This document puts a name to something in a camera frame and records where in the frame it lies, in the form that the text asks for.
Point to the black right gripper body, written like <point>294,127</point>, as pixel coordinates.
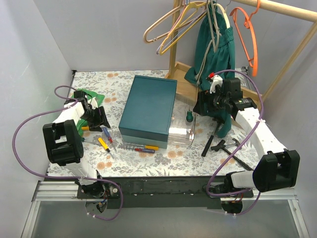
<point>204,103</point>

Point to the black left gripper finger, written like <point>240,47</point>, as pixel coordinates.
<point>102,117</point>
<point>95,127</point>

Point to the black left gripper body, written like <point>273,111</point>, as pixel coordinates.
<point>99,116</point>

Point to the green stubby screwdriver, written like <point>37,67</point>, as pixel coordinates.
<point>189,116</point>

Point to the yellow black screwdriver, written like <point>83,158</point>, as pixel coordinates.
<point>105,146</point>

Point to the clear acrylic drawer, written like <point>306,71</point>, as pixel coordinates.
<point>180,131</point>

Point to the teal drawer box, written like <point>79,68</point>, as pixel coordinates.
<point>146,117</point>

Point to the orange yellow screwdriver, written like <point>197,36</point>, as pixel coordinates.
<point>151,147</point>

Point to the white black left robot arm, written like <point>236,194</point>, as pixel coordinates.
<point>64,143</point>

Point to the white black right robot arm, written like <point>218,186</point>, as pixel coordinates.
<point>278,166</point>

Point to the hammer with black grip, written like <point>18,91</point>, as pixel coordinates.
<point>208,144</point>

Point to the green folded cloth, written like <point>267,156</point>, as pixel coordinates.
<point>99,99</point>

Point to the wooden clothes rack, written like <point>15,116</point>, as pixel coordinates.
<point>178,70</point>

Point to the floral table mat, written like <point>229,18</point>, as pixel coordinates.
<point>175,160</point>

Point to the lilac thin hanger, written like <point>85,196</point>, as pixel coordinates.
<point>183,23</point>

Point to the cream white hanger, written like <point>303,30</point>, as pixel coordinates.
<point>223,11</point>

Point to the yellow hanger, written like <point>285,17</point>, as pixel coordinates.
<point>202,11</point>

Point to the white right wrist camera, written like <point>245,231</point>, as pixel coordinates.
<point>215,80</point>

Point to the dark green drawstring bag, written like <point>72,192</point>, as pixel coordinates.
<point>215,52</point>

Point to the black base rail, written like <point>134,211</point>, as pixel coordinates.
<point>165,192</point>

